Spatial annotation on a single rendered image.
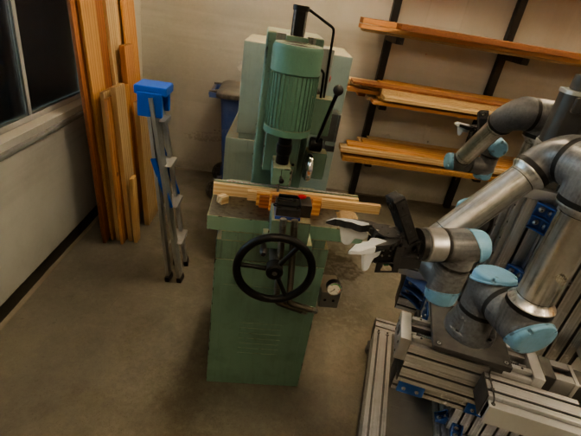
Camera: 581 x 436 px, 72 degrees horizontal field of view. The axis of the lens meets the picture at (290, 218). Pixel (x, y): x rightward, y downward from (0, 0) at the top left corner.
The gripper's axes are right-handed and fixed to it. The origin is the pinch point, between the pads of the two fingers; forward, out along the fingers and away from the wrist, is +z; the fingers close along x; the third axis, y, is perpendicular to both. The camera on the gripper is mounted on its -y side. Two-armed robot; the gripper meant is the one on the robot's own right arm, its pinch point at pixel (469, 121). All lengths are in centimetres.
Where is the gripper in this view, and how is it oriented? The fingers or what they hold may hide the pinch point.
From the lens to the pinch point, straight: 222.6
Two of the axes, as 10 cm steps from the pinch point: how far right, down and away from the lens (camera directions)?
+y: -0.1, 8.8, 4.8
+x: 10.0, 0.2, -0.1
